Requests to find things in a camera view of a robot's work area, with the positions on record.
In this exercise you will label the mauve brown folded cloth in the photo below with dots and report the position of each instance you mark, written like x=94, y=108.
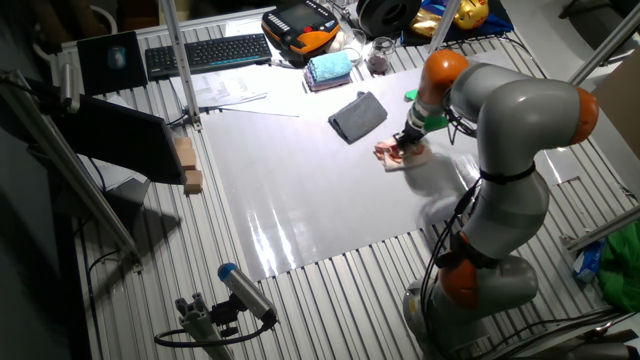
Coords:
x=327, y=89

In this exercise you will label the glass beaker with brown liquid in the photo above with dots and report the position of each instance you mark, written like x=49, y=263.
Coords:
x=380, y=57

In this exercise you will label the small printed paper sheet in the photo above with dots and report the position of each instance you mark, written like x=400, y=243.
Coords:
x=225, y=90

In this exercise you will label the white egg-shaped object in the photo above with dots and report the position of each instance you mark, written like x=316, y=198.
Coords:
x=339, y=42

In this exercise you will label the empty glass beaker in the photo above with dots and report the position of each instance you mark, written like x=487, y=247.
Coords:
x=356, y=47

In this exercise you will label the green fabric bag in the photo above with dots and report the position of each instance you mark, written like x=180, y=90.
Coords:
x=622, y=270

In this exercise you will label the teal fluffy folded cloth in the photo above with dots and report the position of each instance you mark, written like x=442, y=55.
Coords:
x=330, y=66

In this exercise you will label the black computer keyboard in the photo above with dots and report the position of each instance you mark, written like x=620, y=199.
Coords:
x=210, y=55

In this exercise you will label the large white paper sheet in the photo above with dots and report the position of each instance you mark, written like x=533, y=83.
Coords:
x=260, y=100

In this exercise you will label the purple folded cloth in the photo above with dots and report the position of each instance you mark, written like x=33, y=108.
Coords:
x=325, y=82

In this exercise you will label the black computer monitor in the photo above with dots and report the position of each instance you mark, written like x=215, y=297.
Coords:
x=125, y=135

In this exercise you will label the black filament spool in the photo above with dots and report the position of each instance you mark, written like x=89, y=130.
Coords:
x=387, y=17

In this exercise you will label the black mouse pad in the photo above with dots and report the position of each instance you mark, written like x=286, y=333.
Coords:
x=100, y=75

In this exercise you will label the silver depth camera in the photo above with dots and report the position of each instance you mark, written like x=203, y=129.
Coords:
x=70, y=87

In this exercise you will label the orange black teach pendant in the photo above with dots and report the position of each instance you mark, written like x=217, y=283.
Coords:
x=300, y=25

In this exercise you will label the grey computer mouse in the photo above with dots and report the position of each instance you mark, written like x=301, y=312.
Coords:
x=116, y=57

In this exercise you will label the silver camera with blue end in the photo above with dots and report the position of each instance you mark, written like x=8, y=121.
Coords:
x=247, y=292

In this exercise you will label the grey plastic table mat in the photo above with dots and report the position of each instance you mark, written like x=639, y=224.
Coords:
x=300, y=200

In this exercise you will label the blue tissue pack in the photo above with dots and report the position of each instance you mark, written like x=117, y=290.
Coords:
x=589, y=261

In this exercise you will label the gold piggy bank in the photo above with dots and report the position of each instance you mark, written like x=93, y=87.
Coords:
x=472, y=14

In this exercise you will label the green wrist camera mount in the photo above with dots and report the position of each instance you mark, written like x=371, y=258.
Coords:
x=435, y=122

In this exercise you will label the silver pen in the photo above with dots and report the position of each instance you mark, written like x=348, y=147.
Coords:
x=285, y=63

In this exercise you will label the black camera clamp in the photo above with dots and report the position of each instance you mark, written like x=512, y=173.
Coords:
x=225, y=315

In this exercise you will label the gold foil bag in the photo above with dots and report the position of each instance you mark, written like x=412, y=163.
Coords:
x=426, y=22

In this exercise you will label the dark grey cloth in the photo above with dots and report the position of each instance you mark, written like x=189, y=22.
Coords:
x=357, y=117

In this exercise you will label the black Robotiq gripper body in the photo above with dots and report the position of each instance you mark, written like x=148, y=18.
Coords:
x=411, y=135

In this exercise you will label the wooden block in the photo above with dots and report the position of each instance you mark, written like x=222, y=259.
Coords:
x=187, y=159
x=183, y=143
x=194, y=182

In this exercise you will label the aluminium frame post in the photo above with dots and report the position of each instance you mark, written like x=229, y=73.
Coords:
x=181, y=65
x=75, y=175
x=445, y=25
x=605, y=227
x=605, y=45
x=202, y=327

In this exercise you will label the brown cardboard box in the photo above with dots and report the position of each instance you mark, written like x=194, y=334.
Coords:
x=620, y=105

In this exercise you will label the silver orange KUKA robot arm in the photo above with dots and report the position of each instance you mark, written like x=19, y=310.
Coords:
x=515, y=115

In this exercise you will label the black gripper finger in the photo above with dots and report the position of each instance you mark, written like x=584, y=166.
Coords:
x=411, y=148
x=398, y=140

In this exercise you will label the dark blue cloth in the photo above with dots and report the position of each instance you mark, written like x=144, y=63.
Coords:
x=500, y=20

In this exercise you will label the pink cream cloth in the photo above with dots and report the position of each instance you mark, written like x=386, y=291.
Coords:
x=402, y=159

